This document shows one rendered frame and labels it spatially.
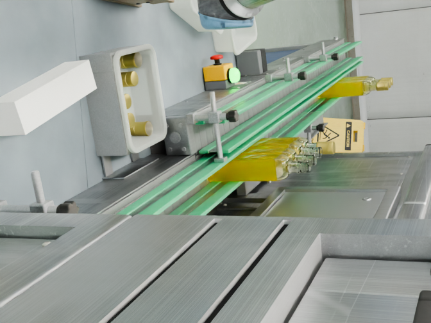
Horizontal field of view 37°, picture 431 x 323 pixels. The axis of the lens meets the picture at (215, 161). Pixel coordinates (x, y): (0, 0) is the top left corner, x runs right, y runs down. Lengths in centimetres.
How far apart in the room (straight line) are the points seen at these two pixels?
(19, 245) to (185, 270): 21
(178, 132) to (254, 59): 69
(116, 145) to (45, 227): 77
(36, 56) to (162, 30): 53
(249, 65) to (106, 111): 87
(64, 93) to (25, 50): 11
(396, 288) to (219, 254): 13
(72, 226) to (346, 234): 26
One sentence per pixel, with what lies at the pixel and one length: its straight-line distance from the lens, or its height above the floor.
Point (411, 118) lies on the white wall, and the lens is 753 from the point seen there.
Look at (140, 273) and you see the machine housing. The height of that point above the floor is 132.
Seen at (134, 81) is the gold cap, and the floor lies 81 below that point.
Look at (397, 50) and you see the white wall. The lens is 742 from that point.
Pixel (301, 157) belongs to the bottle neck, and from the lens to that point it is 159.
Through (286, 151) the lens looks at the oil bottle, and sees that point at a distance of 159.
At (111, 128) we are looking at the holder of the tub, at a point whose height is 80.
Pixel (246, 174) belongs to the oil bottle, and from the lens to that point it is 157.
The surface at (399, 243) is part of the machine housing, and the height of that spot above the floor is 149.
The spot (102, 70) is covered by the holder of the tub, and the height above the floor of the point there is 80.
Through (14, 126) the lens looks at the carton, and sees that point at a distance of 116.
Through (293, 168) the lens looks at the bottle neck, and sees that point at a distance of 154.
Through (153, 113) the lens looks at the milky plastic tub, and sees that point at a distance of 151.
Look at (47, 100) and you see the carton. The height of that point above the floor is 81.
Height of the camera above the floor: 156
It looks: 24 degrees down
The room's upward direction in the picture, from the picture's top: 89 degrees clockwise
